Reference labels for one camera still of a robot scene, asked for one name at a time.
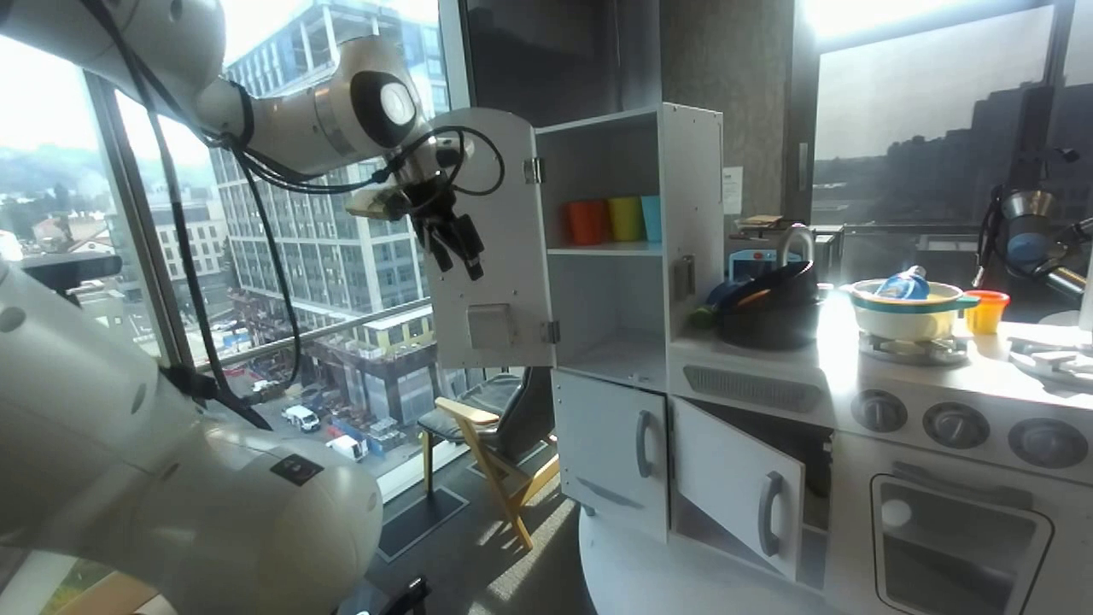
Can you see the yellow-green cup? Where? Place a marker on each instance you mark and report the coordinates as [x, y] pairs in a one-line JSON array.
[[626, 221]]

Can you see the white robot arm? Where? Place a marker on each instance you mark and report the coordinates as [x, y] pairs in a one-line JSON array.
[[102, 447]]

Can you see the white toy kitchen cabinet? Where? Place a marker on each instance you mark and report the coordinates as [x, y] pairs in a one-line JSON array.
[[931, 488]]

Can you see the small orange cup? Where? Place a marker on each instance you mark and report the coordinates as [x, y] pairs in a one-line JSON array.
[[989, 313]]

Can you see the wooden folding chair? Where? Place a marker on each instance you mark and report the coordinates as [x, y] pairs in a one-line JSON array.
[[499, 446]]

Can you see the blue cup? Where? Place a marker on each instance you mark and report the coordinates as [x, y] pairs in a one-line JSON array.
[[651, 221]]

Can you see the white pot with lid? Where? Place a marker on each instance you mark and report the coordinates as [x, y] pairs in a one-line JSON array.
[[909, 314]]

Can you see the round white table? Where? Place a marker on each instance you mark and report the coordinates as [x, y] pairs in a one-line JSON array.
[[635, 574]]

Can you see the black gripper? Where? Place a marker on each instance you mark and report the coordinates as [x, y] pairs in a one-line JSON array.
[[438, 225]]

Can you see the white under-sink cabinet door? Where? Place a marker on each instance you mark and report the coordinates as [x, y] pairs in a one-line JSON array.
[[747, 485]]

